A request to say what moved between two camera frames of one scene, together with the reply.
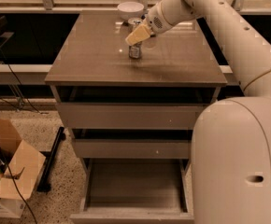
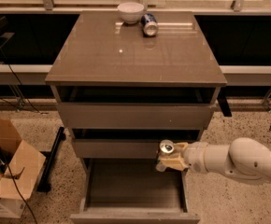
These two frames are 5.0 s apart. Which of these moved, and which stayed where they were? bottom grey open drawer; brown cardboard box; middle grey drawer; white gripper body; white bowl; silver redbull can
Moved: white gripper body; silver redbull can
Stayed: brown cardboard box; bottom grey open drawer; white bowl; middle grey drawer
